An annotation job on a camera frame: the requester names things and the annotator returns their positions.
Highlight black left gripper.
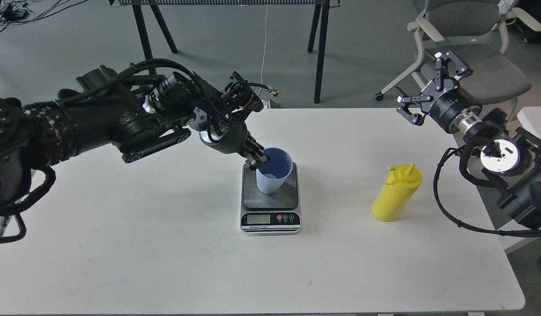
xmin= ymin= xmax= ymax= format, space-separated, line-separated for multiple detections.
xmin=195 ymin=72 xmax=279 ymax=171

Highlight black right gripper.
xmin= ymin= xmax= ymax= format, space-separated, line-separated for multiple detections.
xmin=395 ymin=50 xmax=483 ymax=134

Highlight blue plastic cup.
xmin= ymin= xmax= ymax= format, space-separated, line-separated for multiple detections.
xmin=256 ymin=147 xmax=293 ymax=194

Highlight yellow squeeze bottle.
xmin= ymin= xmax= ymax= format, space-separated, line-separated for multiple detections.
xmin=371 ymin=164 xmax=422 ymax=222

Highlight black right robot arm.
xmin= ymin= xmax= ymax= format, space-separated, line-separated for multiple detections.
xmin=395 ymin=50 xmax=541 ymax=238

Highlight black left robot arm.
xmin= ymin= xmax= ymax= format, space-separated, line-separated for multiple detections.
xmin=0 ymin=58 xmax=279 ymax=244

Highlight black digital kitchen scale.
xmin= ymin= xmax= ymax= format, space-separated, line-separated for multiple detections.
xmin=240 ymin=164 xmax=302 ymax=236

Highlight grey office chair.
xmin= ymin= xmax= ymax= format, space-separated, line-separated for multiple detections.
xmin=375 ymin=0 xmax=541 ymax=116

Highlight black legged background table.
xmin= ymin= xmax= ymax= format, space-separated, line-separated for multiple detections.
xmin=106 ymin=0 xmax=340 ymax=104

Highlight white hanging cable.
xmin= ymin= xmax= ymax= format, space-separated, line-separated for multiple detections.
xmin=253 ymin=4 xmax=269 ymax=106

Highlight black floor cables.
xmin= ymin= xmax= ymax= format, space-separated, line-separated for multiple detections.
xmin=0 ymin=0 xmax=84 ymax=39

